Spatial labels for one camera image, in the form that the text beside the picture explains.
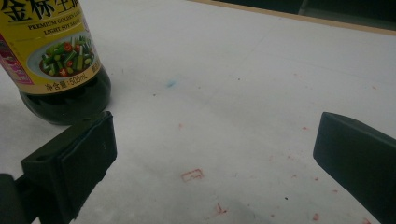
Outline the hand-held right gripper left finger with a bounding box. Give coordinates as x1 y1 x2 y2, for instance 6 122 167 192
21 110 119 224

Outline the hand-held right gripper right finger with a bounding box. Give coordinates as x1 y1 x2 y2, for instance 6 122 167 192
312 111 396 224

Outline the dark soy sauce bottle yellow label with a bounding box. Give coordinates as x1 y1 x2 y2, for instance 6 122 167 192
0 0 112 126

